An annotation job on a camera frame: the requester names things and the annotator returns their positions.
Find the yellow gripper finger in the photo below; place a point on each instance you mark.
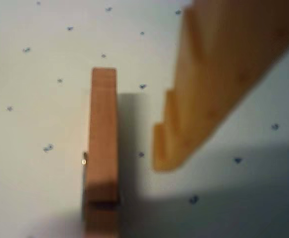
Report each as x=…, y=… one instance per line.
x=208, y=74

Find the wooden clothespin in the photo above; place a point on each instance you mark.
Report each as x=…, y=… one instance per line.
x=102, y=124

